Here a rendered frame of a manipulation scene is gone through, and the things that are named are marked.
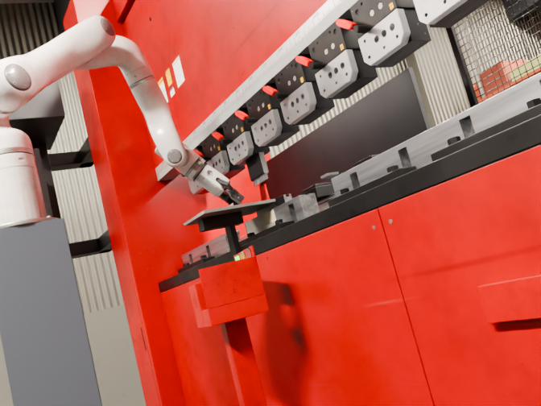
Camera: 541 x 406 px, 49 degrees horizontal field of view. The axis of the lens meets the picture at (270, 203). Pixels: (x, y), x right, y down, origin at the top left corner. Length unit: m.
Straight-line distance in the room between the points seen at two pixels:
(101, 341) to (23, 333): 3.27
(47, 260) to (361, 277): 0.74
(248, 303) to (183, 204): 1.35
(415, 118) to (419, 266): 0.95
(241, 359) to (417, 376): 0.49
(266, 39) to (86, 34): 0.53
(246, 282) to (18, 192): 0.61
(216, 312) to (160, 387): 1.20
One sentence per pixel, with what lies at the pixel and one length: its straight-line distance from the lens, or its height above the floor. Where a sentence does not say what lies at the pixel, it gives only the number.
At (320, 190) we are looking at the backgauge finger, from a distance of 2.11.
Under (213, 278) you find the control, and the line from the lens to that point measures 1.58.
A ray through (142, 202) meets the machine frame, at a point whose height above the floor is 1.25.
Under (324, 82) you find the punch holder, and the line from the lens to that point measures 1.66.
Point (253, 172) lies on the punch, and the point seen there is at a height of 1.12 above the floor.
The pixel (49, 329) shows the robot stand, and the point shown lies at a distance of 1.47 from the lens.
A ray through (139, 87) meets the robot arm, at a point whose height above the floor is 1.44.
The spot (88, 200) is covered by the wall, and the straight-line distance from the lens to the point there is 4.87.
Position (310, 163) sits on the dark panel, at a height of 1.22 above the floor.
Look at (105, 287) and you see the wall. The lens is 4.77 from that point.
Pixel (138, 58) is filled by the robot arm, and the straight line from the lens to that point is 2.02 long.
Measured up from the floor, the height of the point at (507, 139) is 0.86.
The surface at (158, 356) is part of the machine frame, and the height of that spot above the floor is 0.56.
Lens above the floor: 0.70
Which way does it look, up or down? 8 degrees up
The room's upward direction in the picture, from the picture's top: 15 degrees counter-clockwise
